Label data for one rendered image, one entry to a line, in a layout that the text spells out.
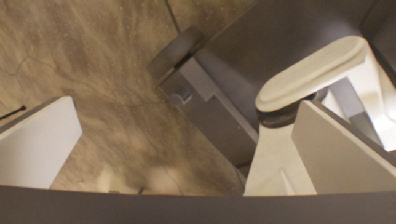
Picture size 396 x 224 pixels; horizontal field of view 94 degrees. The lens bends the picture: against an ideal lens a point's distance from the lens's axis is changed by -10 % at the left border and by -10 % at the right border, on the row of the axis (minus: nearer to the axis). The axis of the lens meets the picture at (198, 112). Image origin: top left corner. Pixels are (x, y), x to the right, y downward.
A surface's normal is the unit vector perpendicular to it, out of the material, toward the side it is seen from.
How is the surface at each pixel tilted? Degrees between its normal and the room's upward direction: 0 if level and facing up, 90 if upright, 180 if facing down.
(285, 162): 90
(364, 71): 0
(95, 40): 0
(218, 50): 0
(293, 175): 90
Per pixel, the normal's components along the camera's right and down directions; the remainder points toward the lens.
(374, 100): -0.54, 0.23
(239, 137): -0.30, 0.56
